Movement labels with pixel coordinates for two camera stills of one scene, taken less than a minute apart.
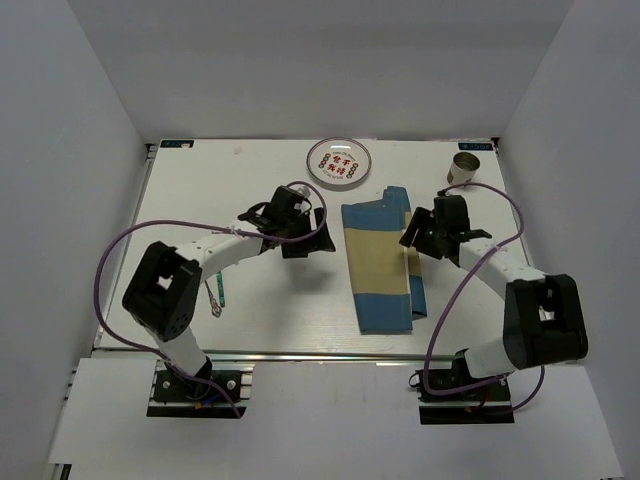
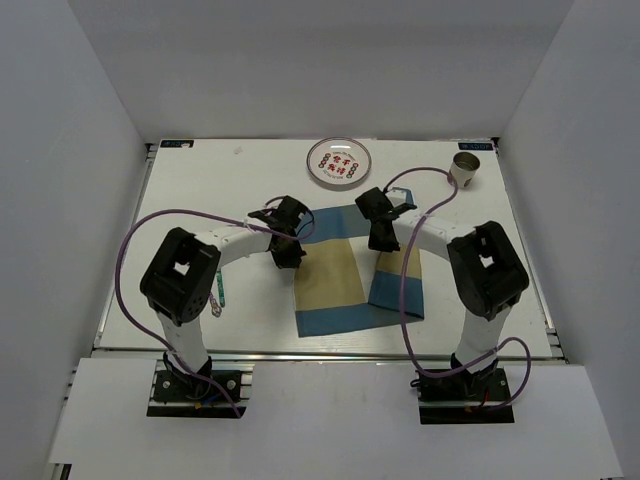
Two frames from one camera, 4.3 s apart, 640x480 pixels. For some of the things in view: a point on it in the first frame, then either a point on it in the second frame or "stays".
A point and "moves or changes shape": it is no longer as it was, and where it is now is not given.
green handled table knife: x=219 y=281 stays
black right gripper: x=422 y=219 -> x=377 y=244
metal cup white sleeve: x=463 y=168 stays
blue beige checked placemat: x=387 y=273 moves or changes shape
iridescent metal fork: x=216 y=310 stays
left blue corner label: x=176 y=143 stays
